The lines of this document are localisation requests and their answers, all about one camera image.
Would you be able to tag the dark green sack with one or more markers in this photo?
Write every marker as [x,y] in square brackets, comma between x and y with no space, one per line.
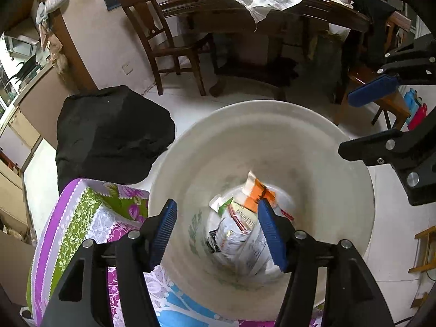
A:
[328,64]

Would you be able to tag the black wok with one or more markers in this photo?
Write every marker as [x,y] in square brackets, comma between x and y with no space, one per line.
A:
[29,68]

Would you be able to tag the dark wooden table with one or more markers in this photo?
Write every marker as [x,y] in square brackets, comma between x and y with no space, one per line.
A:
[218,17]

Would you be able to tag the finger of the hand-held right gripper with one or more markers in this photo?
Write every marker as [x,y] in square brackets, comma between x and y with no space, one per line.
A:
[402,150]
[373,90]

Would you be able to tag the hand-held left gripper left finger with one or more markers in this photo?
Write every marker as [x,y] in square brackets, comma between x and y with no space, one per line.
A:
[163,235]

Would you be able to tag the white printed packet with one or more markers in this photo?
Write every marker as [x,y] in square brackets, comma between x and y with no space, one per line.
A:
[238,245]

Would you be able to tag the blue plastic container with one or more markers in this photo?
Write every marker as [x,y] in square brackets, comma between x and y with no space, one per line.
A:
[412,100]

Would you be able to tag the white plastic bucket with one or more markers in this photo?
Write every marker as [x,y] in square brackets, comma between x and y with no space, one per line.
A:
[272,136]

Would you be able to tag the black garment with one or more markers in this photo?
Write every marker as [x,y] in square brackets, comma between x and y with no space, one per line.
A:
[371,17]

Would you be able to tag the red plastic container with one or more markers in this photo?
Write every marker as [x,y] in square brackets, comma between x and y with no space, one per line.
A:
[419,115]

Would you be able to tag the range hood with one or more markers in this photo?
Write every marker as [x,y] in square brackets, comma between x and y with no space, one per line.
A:
[20,44]

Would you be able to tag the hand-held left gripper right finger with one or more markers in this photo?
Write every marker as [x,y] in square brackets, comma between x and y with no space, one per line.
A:
[272,238]

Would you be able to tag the kitchen counter cabinets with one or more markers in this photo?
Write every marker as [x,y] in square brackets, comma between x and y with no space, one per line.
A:
[30,115]

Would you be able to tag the small wooden stool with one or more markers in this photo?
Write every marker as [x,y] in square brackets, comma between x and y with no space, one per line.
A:
[425,255]

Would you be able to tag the wooden chair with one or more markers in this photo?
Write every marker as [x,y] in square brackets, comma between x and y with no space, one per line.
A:
[391,100]
[150,17]

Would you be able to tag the wall socket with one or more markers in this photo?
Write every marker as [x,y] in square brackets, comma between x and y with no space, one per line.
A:
[127,68]

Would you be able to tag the hanging white plastic bag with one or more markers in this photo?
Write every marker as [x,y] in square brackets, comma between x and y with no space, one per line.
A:
[51,3]

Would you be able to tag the striped floral tablecloth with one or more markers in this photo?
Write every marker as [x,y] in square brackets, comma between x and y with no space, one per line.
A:
[78,218]

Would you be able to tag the hanging beige bag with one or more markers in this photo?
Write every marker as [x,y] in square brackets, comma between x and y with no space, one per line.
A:
[58,54]

